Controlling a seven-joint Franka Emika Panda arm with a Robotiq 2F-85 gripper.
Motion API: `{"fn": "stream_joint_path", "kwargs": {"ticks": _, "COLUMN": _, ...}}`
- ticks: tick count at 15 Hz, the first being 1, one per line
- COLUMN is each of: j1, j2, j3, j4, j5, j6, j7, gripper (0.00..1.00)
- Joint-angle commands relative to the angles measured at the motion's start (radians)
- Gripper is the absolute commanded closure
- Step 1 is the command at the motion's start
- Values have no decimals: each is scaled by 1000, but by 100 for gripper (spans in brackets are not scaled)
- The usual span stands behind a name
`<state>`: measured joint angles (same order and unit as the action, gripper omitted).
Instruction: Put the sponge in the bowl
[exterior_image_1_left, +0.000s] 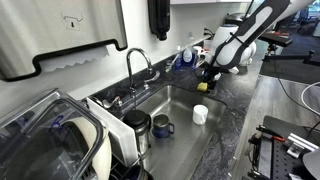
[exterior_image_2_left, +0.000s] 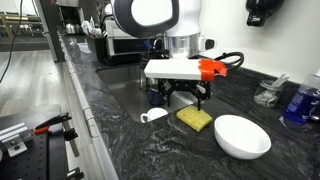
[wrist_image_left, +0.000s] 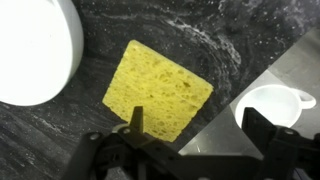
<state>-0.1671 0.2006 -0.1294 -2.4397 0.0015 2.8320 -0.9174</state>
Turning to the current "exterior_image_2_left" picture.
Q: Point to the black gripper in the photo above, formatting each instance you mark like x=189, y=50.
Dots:
x=184, y=85

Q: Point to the yellow sponge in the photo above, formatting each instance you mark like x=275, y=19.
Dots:
x=194, y=117

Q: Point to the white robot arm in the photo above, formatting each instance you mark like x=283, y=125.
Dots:
x=153, y=16

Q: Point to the white bowl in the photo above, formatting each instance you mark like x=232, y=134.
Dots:
x=241, y=136

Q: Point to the blue metal mug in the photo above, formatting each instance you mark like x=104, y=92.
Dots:
x=155, y=97

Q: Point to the white ceramic mug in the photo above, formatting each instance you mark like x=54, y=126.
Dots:
x=154, y=114

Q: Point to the stainless steel sink basin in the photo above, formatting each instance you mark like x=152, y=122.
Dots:
x=123, y=86

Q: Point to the black dish rack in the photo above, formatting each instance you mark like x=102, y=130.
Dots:
x=120, y=55

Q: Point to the glass jar with white utensils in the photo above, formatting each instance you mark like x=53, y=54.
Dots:
x=267, y=95

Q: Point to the white cutting board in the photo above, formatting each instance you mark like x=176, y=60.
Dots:
x=113, y=41

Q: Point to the blue dish soap bottle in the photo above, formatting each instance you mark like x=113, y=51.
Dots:
x=304, y=102

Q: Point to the steel kettle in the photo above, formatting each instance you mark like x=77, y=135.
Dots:
x=71, y=28

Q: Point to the black perforated breadboard table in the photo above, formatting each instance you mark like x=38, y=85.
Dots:
x=30, y=160

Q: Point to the black wall soap dispenser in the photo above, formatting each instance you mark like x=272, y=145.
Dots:
x=261, y=11

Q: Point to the aluminium bracket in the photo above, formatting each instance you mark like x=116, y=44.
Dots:
x=14, y=138

